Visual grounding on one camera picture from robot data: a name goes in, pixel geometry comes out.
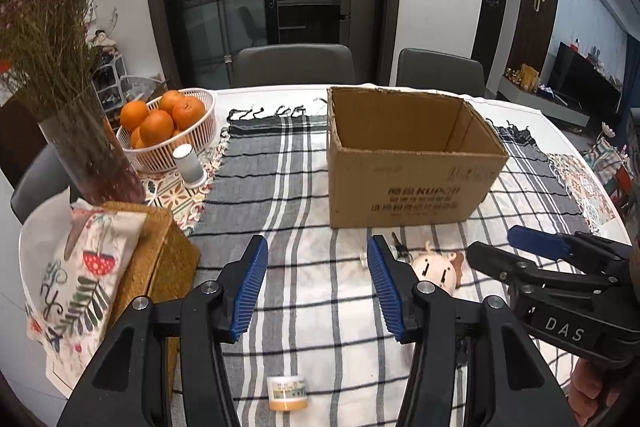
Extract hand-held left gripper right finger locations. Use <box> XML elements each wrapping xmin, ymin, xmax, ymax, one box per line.
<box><xmin>366</xmin><ymin>234</ymin><xmax>576</xmax><ymax>427</ymax></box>

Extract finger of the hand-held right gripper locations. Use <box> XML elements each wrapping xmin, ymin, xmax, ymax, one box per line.
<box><xmin>467</xmin><ymin>241</ymin><xmax>609</xmax><ymax>291</ymax></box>
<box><xmin>507</xmin><ymin>225</ymin><xmax>635</xmax><ymax>266</ymax></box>

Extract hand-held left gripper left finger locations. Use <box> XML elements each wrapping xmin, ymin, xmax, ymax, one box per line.
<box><xmin>56</xmin><ymin>234</ymin><xmax>269</xmax><ymax>427</ymax></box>

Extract brown cardboard box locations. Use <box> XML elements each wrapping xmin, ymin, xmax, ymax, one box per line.
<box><xmin>326</xmin><ymin>86</ymin><xmax>510</xmax><ymax>230</ymax></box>

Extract small cream jar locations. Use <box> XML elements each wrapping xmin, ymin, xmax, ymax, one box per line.
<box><xmin>266</xmin><ymin>375</ymin><xmax>310</xmax><ymax>412</ymax></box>

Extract person's right hand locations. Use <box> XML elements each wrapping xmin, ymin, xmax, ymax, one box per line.
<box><xmin>567</xmin><ymin>354</ymin><xmax>623</xmax><ymax>427</ymax></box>

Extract grey plaid tablecloth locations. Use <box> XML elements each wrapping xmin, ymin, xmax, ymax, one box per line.
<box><xmin>172</xmin><ymin>107</ymin><xmax>591</xmax><ymax>427</ymax></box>

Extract white television cabinet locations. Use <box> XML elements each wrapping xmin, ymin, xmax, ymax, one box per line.
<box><xmin>500</xmin><ymin>74</ymin><xmax>591</xmax><ymax>130</ymax></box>

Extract white cylinder speaker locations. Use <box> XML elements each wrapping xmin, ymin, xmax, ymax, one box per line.
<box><xmin>173</xmin><ymin>144</ymin><xmax>207</xmax><ymax>188</ymax></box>

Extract white plastic fruit basket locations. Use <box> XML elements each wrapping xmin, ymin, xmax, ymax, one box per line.
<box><xmin>116</xmin><ymin>88</ymin><xmax>217</xmax><ymax>174</ymax></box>

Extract blue curtain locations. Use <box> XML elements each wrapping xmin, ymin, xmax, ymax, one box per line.
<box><xmin>617</xmin><ymin>37</ymin><xmax>640</xmax><ymax>142</ymax></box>

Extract pile of oranges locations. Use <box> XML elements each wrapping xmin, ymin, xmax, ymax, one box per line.
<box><xmin>120</xmin><ymin>90</ymin><xmax>207</xmax><ymax>150</ymax></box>

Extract grey dining chair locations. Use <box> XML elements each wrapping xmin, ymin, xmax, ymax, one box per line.
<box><xmin>396</xmin><ymin>48</ymin><xmax>486</xmax><ymax>98</ymax></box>
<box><xmin>10</xmin><ymin>142</ymin><xmax>71</xmax><ymax>225</ymax></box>
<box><xmin>232</xmin><ymin>44</ymin><xmax>356</xmax><ymax>88</ymax></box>

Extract white storage box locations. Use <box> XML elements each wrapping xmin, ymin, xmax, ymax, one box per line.
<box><xmin>120</xmin><ymin>76</ymin><xmax>168</xmax><ymax>102</ymax></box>

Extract dark single door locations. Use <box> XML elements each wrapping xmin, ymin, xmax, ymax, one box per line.
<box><xmin>472</xmin><ymin>0</ymin><xmax>512</xmax><ymax>82</ymax></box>

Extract dark wooden double door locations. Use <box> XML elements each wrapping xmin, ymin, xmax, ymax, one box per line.
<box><xmin>510</xmin><ymin>0</ymin><xmax>562</xmax><ymax>72</ymax></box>

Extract white shoe shelf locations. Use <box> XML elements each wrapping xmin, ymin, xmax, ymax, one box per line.
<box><xmin>92</xmin><ymin>54</ymin><xmax>126</xmax><ymax>118</ymax></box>

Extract dried purple flowers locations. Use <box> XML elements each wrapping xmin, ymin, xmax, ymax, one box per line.
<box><xmin>0</xmin><ymin>0</ymin><xmax>118</xmax><ymax>122</ymax></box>

